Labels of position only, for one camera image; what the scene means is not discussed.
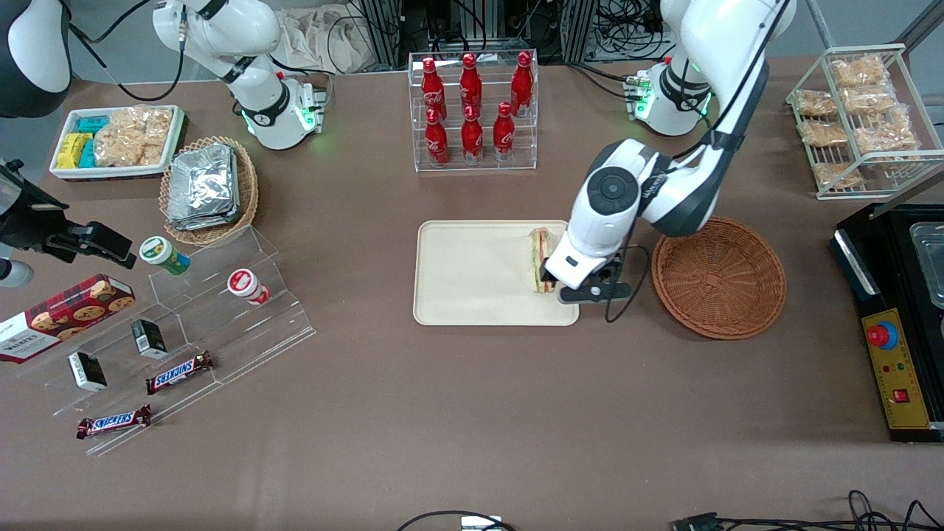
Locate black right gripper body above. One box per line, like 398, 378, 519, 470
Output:
0, 161, 71, 255

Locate triangular sandwich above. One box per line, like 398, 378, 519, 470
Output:
527, 227, 559, 294

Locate white rectangular snack tray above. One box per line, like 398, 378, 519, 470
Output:
49, 105, 185, 181

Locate cream plastic tray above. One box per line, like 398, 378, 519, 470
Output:
413, 219, 580, 327

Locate brown round wicker basket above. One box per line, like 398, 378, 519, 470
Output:
650, 215, 788, 341

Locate light oval wicker basket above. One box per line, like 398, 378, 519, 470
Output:
159, 136, 260, 247

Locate green yogurt cup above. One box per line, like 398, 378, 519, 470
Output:
139, 236, 191, 276

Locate red tartan cookie box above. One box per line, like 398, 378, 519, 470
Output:
0, 274, 136, 364

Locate yellow snack pack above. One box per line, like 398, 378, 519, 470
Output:
58, 133, 93, 169

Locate foil wrapped pack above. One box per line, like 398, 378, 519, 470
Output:
171, 144, 238, 218
167, 206, 240, 231

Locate clear bag fried snacks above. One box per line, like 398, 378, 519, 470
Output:
111, 105, 174, 145
94, 129, 167, 168

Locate small black carton box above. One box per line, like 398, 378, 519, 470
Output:
131, 319, 169, 360
68, 352, 108, 392

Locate clear acrylic stepped shelf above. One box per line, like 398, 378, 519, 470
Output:
15, 225, 316, 457

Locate clear acrylic bottle rack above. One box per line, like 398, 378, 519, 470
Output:
408, 50, 539, 174

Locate red lid yogurt cup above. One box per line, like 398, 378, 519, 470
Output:
226, 268, 271, 306

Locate Snickers chocolate bar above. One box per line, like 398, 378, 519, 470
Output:
145, 350, 215, 395
76, 404, 153, 440

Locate red cola bottle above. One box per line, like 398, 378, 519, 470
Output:
493, 102, 516, 162
461, 105, 485, 164
420, 57, 448, 122
511, 51, 534, 117
459, 52, 483, 119
425, 108, 450, 168

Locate bagged fried snack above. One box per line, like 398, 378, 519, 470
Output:
813, 162, 864, 189
831, 55, 889, 88
800, 120, 849, 147
841, 85, 899, 115
795, 90, 838, 117
854, 118, 919, 154

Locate beige cloth bag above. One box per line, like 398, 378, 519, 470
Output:
277, 4, 377, 74

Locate black griddle appliance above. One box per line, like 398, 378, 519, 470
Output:
830, 203, 944, 310

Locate clear rectangular container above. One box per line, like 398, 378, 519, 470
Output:
909, 221, 944, 307

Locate grey metal pole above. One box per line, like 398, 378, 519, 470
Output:
896, 0, 944, 52

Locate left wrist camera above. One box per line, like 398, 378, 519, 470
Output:
559, 279, 634, 305

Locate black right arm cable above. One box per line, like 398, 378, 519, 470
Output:
68, 0, 185, 104

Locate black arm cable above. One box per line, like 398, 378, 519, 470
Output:
605, 0, 794, 323
68, 0, 185, 104

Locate aluminium frame profile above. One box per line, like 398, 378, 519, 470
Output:
358, 0, 403, 71
560, 0, 598, 63

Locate black cable bundle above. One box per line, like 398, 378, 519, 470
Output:
594, 0, 676, 63

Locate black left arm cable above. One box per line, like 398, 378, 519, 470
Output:
605, 0, 794, 323

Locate black table edge cable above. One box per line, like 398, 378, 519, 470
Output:
397, 510, 517, 531

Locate white wire rack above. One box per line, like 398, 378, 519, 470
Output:
785, 43, 944, 201

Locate black looped cable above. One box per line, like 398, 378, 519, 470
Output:
719, 490, 944, 531

